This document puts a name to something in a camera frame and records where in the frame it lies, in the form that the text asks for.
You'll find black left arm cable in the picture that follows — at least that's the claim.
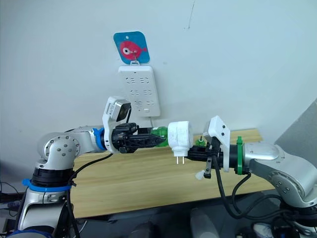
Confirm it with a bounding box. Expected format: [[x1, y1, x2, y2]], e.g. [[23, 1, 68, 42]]
[[64, 153, 113, 238]]

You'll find white sneaker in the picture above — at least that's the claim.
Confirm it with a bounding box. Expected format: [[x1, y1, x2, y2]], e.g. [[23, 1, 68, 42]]
[[252, 221, 273, 238]]

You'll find blue fish wall hook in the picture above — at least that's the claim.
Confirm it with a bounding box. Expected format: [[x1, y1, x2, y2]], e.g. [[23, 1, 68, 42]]
[[113, 30, 151, 66]]

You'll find blue wrist cable clip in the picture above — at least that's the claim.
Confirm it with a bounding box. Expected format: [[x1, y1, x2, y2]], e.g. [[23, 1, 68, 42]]
[[92, 126, 107, 153]]

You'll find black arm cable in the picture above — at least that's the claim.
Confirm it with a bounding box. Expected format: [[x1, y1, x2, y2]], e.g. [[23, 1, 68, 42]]
[[64, 153, 113, 238], [212, 155, 252, 220]]

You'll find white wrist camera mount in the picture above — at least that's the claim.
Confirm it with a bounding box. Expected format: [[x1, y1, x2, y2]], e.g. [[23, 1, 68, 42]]
[[202, 115, 233, 173], [102, 96, 132, 155]]

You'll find black floor cable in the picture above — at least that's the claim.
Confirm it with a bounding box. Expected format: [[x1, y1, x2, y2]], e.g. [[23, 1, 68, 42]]
[[0, 180, 23, 212]]

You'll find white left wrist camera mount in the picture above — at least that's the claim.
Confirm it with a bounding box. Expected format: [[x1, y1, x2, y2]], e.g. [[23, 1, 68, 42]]
[[102, 96, 132, 155]]

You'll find white wall power strip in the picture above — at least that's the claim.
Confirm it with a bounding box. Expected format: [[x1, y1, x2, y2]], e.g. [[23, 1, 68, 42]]
[[117, 64, 161, 118]]

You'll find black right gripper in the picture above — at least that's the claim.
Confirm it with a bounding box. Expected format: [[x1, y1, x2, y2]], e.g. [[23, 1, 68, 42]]
[[187, 136, 224, 179]]

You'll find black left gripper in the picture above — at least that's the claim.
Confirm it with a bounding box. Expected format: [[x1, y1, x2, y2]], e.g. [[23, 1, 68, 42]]
[[111, 122, 166, 155]]

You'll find white mosquito repellent heater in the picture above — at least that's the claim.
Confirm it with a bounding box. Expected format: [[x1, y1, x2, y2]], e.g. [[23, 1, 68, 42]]
[[167, 120, 192, 166]]

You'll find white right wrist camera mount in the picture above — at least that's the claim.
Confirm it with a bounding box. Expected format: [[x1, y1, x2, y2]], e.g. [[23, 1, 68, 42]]
[[202, 115, 233, 173]]

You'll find grey slanted panel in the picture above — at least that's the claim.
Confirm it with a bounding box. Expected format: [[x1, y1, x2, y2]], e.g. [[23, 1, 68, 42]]
[[274, 98, 317, 159]]

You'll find blue arm cable tie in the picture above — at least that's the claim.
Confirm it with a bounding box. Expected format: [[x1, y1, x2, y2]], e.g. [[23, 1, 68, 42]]
[[21, 178, 73, 193]]

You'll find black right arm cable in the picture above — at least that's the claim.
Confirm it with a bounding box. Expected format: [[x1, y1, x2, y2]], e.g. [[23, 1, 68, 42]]
[[212, 155, 252, 220]]

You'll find green repellent liquid bottle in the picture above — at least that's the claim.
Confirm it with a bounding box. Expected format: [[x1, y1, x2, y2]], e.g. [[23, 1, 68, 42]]
[[150, 125, 171, 149]]

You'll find green wrist cable clip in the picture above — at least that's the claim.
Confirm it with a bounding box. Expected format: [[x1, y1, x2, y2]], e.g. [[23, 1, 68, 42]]
[[234, 136, 246, 176]]

